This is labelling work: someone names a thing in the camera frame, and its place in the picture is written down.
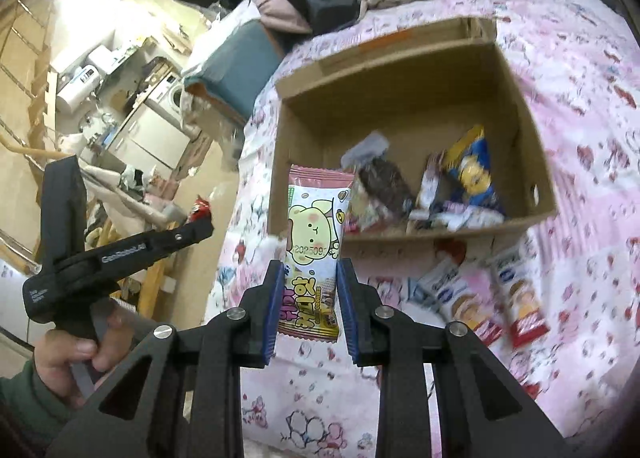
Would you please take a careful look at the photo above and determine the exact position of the pink cartoon biscuit pack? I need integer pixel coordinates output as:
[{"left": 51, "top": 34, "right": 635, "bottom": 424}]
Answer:
[{"left": 279, "top": 165, "right": 354, "bottom": 342}]

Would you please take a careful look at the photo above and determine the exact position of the white red milk candy bar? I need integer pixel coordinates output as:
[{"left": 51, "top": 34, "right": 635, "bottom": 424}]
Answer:
[{"left": 489, "top": 244, "right": 549, "bottom": 348}]

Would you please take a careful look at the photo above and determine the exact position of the dark brown clear snack pouch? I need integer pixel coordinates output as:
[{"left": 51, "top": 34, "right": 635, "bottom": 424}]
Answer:
[{"left": 341, "top": 131, "right": 416, "bottom": 221}]

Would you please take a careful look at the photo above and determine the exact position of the blue yellow cartoon snack bag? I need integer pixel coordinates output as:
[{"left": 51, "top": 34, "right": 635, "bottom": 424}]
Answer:
[{"left": 440, "top": 124, "right": 503, "bottom": 213}]

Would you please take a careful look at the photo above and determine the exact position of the person left hand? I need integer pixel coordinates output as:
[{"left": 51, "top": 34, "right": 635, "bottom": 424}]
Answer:
[{"left": 34, "top": 306, "right": 134, "bottom": 409}]

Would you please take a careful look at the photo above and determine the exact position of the white blue snack packet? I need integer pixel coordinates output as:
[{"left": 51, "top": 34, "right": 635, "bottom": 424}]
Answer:
[{"left": 416, "top": 255, "right": 503, "bottom": 346}]

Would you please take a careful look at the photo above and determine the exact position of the small silver snack sachet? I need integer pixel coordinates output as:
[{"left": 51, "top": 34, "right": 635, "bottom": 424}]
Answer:
[{"left": 407, "top": 201, "right": 506, "bottom": 233}]

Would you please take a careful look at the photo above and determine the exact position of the white washing machine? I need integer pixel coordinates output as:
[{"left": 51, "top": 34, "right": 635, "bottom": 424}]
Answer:
[{"left": 55, "top": 64, "right": 102, "bottom": 114}]

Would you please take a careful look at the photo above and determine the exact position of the teal cushion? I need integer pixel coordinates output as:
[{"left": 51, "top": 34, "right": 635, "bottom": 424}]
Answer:
[{"left": 182, "top": 20, "right": 290, "bottom": 125}]

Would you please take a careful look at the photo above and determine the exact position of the brown cardboard box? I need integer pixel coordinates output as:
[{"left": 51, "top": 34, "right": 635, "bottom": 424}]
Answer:
[{"left": 268, "top": 17, "right": 556, "bottom": 236}]

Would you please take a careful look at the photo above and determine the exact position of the pink cartoon bed sheet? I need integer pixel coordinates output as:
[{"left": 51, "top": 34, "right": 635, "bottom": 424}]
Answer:
[{"left": 204, "top": 0, "right": 640, "bottom": 458}]

